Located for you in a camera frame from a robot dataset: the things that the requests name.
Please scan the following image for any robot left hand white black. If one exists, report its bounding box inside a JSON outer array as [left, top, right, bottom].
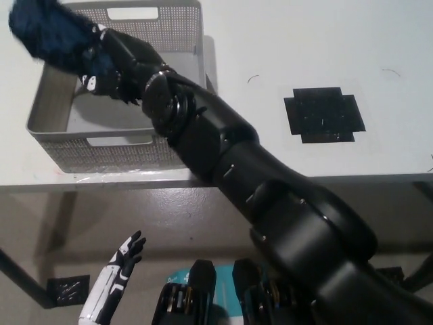
[[78, 230, 147, 325]]

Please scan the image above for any robot left black body block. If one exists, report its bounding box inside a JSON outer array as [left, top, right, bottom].
[[150, 259, 217, 325]]

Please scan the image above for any black tape patch on table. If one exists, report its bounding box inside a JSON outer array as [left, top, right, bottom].
[[283, 87, 367, 144]]

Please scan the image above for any robot right hand white black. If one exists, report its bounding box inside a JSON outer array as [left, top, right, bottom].
[[80, 28, 170, 102]]

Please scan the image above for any dark blue umbrella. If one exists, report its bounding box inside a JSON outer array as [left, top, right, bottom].
[[8, 0, 143, 108]]

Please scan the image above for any black metal table leg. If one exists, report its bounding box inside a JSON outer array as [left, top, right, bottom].
[[0, 248, 58, 309]]

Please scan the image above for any clear tape strip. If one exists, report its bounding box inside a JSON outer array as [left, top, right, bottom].
[[74, 168, 190, 186]]

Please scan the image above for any grey perforated plastic basket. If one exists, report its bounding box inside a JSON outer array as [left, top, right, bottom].
[[26, 0, 206, 174]]

